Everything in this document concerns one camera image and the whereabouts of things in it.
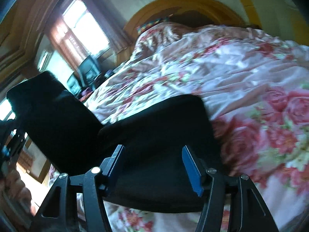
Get black embroidered pants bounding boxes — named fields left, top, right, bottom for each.
left=6, top=72, right=227, bottom=213

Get person's left hand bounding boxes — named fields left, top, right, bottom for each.
left=1, top=167, right=32, bottom=214

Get far black leather armchair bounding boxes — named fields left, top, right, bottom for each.
left=66, top=73, right=82, bottom=98

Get black leather armchair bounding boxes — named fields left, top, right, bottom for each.
left=66, top=73, right=82, bottom=98
left=77, top=55, right=101, bottom=90

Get near black leather armchair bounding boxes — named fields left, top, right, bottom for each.
left=77, top=55, right=101, bottom=90

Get pink floral quilt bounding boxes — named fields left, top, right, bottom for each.
left=85, top=23, right=308, bottom=231

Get pink window curtain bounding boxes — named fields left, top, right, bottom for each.
left=45, top=0, right=132, bottom=72

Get colourful checkered pillow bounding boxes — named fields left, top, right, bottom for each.
left=136, top=17, right=170, bottom=35

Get wooden arched headboard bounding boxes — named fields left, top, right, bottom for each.
left=116, top=0, right=245, bottom=65

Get wall air conditioner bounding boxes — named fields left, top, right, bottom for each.
left=38, top=50, right=54, bottom=72

